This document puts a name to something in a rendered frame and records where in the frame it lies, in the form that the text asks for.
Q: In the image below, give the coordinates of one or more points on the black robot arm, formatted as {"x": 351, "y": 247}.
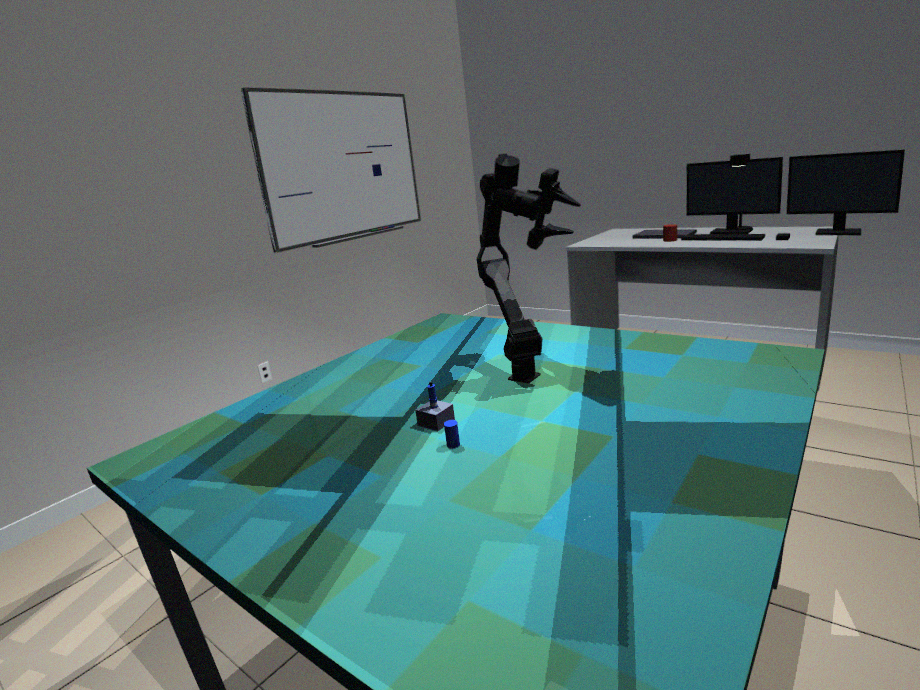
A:
{"x": 523, "y": 339}

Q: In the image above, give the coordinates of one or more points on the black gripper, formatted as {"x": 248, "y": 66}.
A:
{"x": 530, "y": 205}

